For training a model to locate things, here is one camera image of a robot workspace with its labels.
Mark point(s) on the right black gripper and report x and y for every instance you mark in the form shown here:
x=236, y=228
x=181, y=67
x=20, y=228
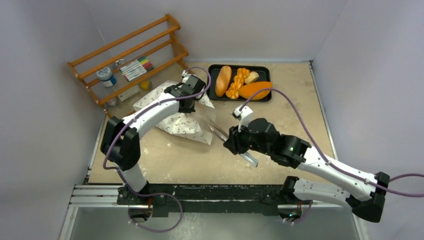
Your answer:
x=234, y=140

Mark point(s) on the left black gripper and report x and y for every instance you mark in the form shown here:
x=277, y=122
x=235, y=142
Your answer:
x=190, y=110

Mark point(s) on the long fake bread loaf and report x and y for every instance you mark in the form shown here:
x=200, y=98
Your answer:
x=223, y=80

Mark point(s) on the braided fake bread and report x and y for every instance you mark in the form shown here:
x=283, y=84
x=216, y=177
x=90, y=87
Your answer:
x=238, y=81

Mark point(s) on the patterned white paper bag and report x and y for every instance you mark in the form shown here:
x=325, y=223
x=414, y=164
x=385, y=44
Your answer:
x=186, y=125

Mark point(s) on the round fake bread roll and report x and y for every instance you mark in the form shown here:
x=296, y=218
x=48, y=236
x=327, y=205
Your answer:
x=248, y=90

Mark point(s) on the seeded fake bread bun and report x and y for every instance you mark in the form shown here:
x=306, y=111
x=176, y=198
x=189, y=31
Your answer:
x=251, y=78

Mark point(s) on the black plastic tray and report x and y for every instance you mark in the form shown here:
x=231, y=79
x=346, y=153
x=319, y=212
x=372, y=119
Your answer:
x=214, y=70

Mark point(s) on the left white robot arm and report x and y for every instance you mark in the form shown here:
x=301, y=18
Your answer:
x=121, y=139

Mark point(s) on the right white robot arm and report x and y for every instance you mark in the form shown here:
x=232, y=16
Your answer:
x=346, y=186

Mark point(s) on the yellow grey eraser block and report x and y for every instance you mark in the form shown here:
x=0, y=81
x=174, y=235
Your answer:
x=146, y=85

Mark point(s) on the orange wooden rack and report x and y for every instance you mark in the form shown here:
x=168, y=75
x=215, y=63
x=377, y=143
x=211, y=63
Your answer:
x=146, y=48

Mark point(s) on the pack of coloured markers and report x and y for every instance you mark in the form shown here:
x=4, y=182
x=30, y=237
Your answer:
x=136, y=68

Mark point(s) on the small white box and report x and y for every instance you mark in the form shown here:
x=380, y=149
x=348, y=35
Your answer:
x=129, y=93

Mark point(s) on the blue lid jar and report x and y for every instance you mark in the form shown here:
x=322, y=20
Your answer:
x=106, y=76

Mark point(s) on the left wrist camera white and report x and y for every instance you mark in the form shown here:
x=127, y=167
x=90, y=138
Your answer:
x=185, y=75

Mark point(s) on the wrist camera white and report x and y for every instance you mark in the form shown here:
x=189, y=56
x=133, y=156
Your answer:
x=185, y=75
x=244, y=115

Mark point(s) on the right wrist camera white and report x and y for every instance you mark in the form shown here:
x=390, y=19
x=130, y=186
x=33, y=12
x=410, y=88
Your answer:
x=244, y=115

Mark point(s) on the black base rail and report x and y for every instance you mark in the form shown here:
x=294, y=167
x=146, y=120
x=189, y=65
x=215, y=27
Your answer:
x=160, y=211

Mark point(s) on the aluminium frame rail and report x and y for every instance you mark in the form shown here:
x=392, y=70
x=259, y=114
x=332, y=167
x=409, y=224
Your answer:
x=99, y=195

